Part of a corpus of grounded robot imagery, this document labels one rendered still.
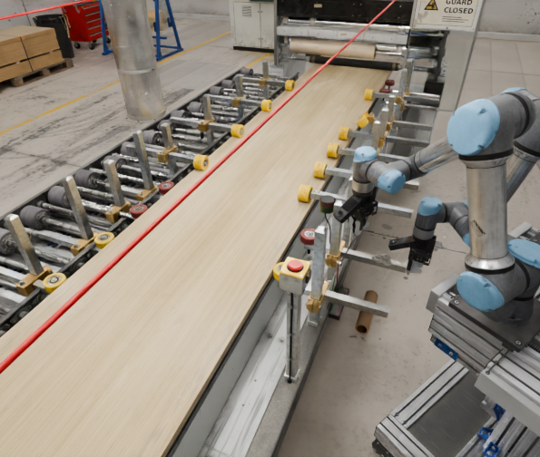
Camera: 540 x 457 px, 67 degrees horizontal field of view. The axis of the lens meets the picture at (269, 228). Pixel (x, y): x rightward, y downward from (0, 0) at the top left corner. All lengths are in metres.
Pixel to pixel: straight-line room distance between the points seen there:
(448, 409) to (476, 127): 1.45
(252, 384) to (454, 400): 1.01
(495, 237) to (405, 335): 1.58
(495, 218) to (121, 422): 1.11
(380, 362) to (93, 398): 1.61
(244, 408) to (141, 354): 0.42
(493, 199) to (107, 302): 1.27
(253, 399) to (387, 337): 1.22
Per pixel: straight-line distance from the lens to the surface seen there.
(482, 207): 1.11
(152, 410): 1.28
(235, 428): 1.53
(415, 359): 2.55
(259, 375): 1.63
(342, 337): 2.54
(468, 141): 1.05
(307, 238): 1.74
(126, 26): 5.26
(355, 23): 4.04
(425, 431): 2.08
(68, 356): 1.48
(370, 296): 2.69
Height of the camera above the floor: 1.98
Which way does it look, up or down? 37 degrees down
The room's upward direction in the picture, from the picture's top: 1 degrees counter-clockwise
